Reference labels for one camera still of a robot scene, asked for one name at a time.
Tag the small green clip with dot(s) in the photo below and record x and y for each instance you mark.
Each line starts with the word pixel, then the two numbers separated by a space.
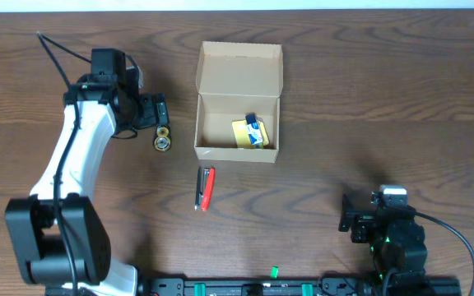
pixel 274 272

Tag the yellow blue highlighter marker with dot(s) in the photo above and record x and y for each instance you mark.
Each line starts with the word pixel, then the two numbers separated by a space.
pixel 250 118

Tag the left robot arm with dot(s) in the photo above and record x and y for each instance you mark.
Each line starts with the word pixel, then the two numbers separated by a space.
pixel 58 238

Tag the red black stapler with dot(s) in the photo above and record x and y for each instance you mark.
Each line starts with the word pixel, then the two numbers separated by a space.
pixel 205 183

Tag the yellow sticky note pad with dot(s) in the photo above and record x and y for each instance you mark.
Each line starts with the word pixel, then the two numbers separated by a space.
pixel 242 137

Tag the blue white staples box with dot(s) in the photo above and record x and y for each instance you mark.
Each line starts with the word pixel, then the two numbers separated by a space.
pixel 255 134

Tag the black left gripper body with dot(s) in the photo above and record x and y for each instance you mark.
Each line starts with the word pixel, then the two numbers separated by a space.
pixel 142 108

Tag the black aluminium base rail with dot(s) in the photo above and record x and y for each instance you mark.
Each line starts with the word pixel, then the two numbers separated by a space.
pixel 324 286

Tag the open brown cardboard box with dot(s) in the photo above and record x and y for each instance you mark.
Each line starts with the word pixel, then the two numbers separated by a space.
pixel 233 80

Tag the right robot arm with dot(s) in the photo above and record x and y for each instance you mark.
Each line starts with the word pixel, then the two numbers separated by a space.
pixel 396 241

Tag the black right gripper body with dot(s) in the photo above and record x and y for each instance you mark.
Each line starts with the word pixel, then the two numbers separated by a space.
pixel 364 232

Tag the black yellow correction tape dispenser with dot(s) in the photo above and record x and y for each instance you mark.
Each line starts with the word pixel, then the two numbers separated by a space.
pixel 162 138

